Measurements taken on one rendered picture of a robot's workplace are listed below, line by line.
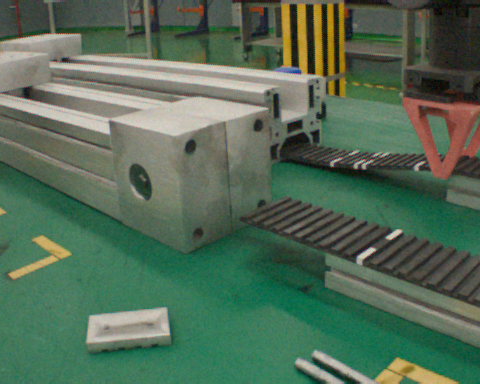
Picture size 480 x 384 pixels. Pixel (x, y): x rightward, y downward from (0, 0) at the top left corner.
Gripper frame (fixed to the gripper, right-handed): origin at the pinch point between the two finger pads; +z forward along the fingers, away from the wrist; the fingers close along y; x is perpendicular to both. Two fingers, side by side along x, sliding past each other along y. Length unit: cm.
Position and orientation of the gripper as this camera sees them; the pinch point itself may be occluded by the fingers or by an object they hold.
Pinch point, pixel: (452, 162)
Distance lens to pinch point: 53.6
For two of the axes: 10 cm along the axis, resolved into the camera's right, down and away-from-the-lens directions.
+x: 7.1, 2.3, -6.7
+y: -7.0, 2.9, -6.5
